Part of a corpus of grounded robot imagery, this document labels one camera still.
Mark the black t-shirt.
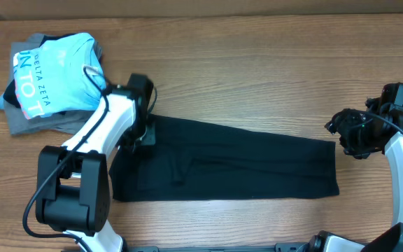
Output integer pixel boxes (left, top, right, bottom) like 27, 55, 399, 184
110, 115, 339, 202

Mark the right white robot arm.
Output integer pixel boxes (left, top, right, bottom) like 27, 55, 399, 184
299, 105, 403, 252

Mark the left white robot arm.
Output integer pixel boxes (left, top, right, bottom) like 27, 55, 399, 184
22, 81, 157, 251

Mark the grey folded t-shirt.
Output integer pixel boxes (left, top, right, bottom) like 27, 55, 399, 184
0, 34, 101, 135

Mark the light blue folded t-shirt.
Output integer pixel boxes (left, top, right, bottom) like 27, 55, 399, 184
12, 33, 106, 120

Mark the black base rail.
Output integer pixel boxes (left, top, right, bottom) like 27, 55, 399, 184
127, 241, 322, 252

